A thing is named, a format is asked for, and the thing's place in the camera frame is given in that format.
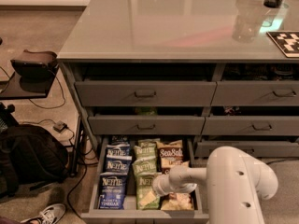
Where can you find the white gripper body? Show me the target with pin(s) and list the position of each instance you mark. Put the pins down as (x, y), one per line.
(163, 185)

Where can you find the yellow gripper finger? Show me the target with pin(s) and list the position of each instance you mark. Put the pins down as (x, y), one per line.
(147, 198)

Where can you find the green jalapeno chip bag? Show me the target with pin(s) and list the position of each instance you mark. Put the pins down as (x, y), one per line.
(143, 186)

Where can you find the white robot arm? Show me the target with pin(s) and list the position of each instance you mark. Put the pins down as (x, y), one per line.
(235, 184)

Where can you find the front brown sea salt bag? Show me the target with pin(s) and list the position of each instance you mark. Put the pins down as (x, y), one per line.
(177, 201)

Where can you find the brown sea salt bag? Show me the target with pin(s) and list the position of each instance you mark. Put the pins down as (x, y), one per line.
(170, 154)
(177, 201)

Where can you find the back brown sea salt bag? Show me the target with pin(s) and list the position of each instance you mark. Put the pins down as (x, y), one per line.
(170, 154)

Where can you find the middle green chip bag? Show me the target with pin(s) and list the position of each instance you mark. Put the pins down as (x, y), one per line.
(145, 165)

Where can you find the open bottom left drawer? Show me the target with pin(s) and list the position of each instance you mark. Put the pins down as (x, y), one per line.
(129, 214)

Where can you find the front blue Kettle chip bag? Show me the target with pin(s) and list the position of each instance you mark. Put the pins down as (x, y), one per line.
(113, 188)

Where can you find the back green chip bag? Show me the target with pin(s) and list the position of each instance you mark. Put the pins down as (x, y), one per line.
(146, 148)

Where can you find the bottom right grey drawer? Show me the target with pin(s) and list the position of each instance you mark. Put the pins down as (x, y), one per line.
(258, 149)

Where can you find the grey drawer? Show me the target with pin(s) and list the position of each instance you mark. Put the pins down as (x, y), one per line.
(157, 125)
(252, 125)
(258, 149)
(145, 93)
(256, 93)

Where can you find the middle blue Kettle chip bag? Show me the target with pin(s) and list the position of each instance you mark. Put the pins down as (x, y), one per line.
(118, 164)

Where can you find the middle right grey drawer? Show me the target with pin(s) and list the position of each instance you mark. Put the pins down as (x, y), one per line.
(252, 125)

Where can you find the rearmost dark blue chip bag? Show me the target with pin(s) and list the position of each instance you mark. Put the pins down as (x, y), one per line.
(119, 140)

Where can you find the middle left grey drawer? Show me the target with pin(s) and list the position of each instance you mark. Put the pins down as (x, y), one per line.
(157, 125)

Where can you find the top left grey drawer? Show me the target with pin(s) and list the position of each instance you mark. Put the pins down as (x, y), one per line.
(145, 93)

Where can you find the top right grey drawer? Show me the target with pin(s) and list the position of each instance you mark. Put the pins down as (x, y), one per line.
(256, 93)

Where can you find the grey counter cabinet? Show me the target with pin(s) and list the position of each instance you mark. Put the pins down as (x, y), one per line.
(180, 40)

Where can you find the white sneaker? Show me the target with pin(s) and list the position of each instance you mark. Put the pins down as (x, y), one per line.
(50, 215)

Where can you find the black power adapter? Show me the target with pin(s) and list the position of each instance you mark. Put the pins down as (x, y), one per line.
(59, 126)

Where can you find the black backpack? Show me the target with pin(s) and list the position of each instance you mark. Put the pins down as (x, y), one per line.
(30, 154)

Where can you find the black device on side table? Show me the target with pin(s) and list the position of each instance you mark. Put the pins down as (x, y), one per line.
(35, 64)

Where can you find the black white marker board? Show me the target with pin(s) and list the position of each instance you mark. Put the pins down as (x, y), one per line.
(287, 42)

